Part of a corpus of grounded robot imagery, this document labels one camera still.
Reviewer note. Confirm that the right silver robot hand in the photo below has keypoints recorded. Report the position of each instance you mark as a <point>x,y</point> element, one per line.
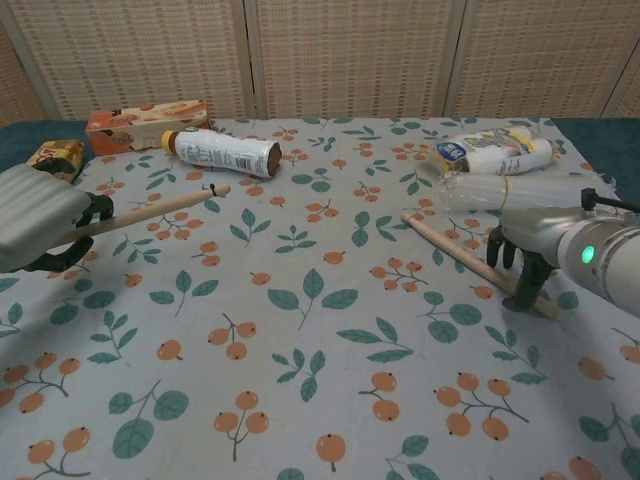
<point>537,232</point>

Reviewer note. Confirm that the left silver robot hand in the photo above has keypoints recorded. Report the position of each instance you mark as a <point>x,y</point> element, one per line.
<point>35,215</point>

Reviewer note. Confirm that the wooden stick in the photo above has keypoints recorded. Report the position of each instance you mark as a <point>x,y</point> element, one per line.
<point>450,245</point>
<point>160,207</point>

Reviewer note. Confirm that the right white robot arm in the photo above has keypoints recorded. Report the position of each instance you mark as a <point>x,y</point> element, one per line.
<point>610,260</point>

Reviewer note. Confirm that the clear bag of straws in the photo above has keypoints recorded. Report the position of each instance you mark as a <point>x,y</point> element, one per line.
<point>530,192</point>

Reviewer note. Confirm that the gold foil snack packet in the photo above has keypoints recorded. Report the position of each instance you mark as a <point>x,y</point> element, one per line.
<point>62,155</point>

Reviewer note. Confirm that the white wrapped snack package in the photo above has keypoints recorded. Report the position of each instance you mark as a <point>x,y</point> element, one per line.
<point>480,159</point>

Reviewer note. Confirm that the white bottle in plastic wrap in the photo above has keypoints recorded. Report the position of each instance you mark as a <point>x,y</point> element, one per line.
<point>517,134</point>

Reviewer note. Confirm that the orange biscuit box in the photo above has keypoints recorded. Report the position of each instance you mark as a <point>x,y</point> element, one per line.
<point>120,132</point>

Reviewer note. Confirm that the chocolate milk bottle yellow cap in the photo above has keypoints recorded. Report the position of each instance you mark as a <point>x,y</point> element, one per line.
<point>220,151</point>

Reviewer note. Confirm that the leaf and berry print tablecloth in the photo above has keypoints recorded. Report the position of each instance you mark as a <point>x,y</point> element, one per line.
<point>320,325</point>

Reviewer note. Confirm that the woven folding screen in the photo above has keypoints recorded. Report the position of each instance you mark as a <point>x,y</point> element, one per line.
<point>350,55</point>

